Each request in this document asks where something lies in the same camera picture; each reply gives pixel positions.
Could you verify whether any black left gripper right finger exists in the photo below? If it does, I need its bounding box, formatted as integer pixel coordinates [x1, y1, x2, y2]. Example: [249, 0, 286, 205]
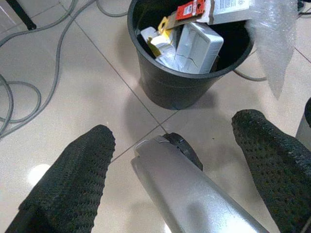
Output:
[231, 109, 311, 233]

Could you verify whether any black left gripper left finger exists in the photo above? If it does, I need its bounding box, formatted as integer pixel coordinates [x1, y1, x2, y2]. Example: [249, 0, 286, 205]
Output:
[4, 125, 116, 233]

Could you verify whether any clear bubble wrap sheet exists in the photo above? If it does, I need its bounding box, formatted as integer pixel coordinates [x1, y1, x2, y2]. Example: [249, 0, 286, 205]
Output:
[247, 0, 299, 100]

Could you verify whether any black plastic rubbish bin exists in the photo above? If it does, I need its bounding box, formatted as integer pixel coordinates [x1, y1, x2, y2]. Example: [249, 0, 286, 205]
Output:
[127, 0, 255, 111]

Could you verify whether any silver robot left leg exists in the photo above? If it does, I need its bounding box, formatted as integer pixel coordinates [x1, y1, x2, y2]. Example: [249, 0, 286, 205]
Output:
[130, 133, 269, 233]

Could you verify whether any white moulded plastic tray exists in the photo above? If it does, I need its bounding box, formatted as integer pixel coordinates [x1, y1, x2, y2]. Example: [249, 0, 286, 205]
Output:
[174, 21, 225, 75]

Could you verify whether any grey printed cardboard box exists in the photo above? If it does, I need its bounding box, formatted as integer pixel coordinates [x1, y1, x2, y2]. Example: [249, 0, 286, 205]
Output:
[196, 0, 251, 26]

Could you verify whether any yellow white product packaging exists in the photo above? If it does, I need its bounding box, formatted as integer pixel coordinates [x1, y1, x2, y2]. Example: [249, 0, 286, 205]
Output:
[147, 29, 177, 64]

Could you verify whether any white plastic piece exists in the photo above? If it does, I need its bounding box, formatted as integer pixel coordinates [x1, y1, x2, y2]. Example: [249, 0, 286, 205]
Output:
[140, 26, 159, 48]

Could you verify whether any black metal table leg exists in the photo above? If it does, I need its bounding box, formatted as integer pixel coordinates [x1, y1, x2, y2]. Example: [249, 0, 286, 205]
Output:
[5, 0, 37, 31]

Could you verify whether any brown card red label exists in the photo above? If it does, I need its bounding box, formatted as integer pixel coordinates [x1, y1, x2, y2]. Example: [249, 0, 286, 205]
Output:
[165, 0, 207, 30]

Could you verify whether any grey floor cable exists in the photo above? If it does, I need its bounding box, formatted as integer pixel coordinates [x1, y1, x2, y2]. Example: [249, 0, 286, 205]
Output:
[0, 0, 97, 139]
[234, 69, 268, 83]
[96, 0, 129, 18]
[0, 0, 79, 48]
[0, 74, 42, 123]

